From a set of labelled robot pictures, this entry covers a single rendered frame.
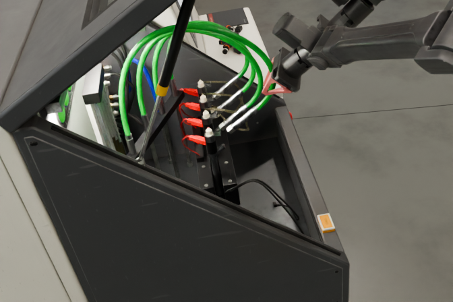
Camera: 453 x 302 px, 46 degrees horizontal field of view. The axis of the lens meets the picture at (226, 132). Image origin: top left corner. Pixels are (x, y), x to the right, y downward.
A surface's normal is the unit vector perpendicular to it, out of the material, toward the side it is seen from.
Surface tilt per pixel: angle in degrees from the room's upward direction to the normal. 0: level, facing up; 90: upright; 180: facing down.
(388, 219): 0
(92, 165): 90
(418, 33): 46
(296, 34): 60
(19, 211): 90
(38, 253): 90
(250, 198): 0
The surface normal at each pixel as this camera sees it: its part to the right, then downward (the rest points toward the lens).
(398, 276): -0.12, -0.80
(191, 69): 0.13, 0.58
